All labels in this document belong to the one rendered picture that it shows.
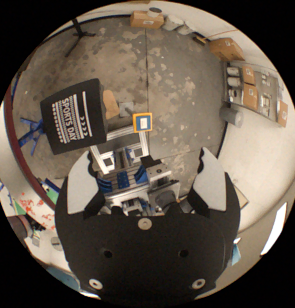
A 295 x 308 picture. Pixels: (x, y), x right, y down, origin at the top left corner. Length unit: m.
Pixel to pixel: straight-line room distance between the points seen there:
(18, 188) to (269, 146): 3.24
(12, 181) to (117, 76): 1.61
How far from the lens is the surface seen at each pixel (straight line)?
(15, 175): 0.15
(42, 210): 0.18
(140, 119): 0.65
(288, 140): 3.14
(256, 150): 3.17
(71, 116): 0.71
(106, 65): 1.70
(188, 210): 0.58
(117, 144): 1.53
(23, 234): 0.39
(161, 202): 0.66
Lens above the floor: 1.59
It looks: 54 degrees down
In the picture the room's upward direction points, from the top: 149 degrees clockwise
